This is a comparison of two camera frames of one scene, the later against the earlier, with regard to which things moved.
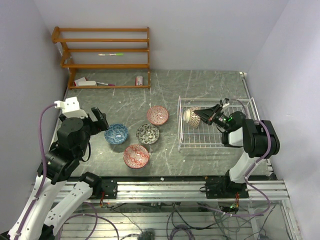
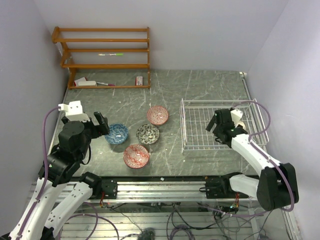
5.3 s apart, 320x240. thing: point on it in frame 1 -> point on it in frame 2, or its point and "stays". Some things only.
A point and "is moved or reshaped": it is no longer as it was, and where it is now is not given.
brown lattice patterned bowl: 190,117 is moved or reshaped
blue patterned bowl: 116,134 stays
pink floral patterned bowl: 157,115 stays
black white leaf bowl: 147,134 stays
